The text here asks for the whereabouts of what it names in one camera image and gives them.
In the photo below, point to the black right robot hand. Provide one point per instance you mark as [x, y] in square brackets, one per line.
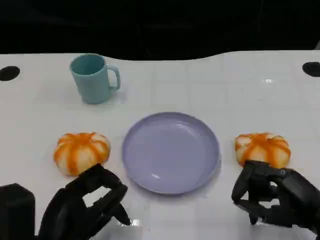
[295, 190]

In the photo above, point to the pale green mug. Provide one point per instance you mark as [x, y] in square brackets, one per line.
[91, 80]

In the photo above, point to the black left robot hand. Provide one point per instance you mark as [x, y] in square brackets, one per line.
[72, 207]

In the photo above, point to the lilac plate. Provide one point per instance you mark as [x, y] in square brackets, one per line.
[171, 153]

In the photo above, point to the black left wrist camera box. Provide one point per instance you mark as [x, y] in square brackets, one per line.
[15, 212]

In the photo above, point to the orange and white bread roll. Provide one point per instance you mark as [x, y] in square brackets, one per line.
[81, 153]
[262, 148]

